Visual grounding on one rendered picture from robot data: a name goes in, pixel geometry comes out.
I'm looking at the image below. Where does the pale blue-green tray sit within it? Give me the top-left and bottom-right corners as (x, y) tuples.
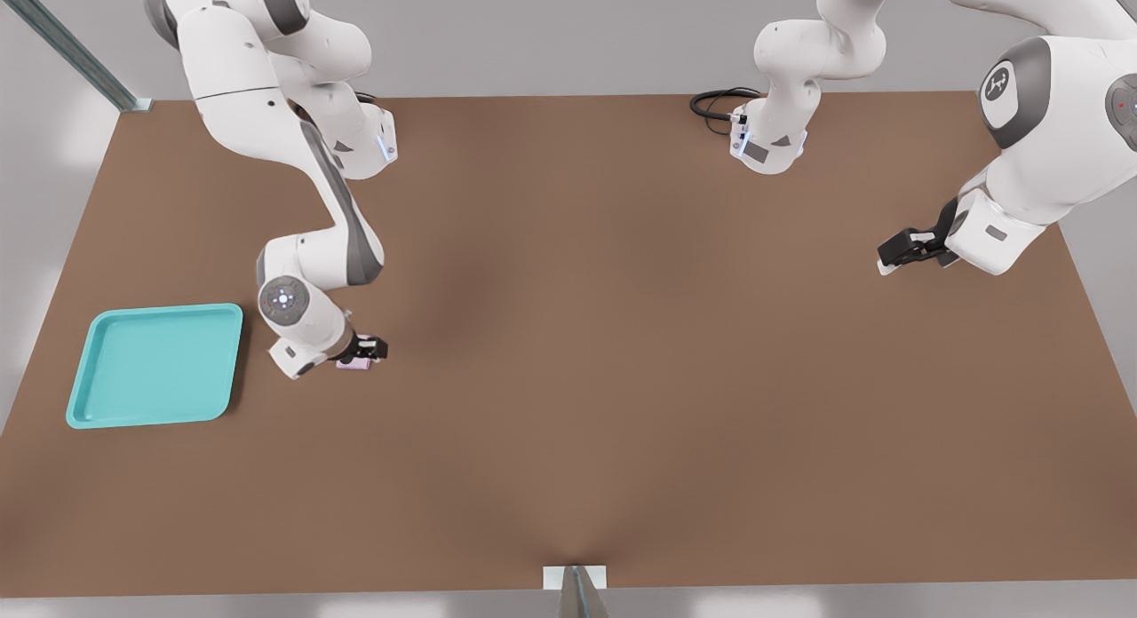
(66, 303), (243, 430)

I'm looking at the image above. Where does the black cable loop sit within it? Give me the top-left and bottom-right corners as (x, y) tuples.
(690, 87), (765, 138)

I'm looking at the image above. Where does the silver frame post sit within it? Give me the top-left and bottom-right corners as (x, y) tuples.
(544, 565), (610, 618)
(0, 0), (154, 114)

